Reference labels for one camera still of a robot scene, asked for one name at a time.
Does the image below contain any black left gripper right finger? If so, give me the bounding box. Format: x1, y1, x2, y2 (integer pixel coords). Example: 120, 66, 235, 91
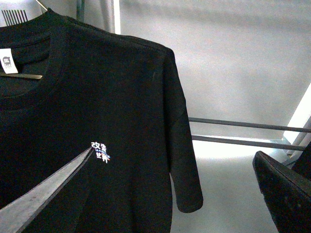
253, 151, 311, 233

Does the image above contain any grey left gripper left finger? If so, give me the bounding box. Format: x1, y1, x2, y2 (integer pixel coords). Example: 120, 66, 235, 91
0, 148, 94, 233

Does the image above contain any black t-shirt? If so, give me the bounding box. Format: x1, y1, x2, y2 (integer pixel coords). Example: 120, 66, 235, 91
0, 10, 203, 233

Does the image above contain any metal clothes hanger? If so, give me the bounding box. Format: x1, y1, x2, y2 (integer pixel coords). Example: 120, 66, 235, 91
0, 0, 47, 80

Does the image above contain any grey metal rack rail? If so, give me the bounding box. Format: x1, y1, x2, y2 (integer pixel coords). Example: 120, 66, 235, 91
189, 117, 311, 133

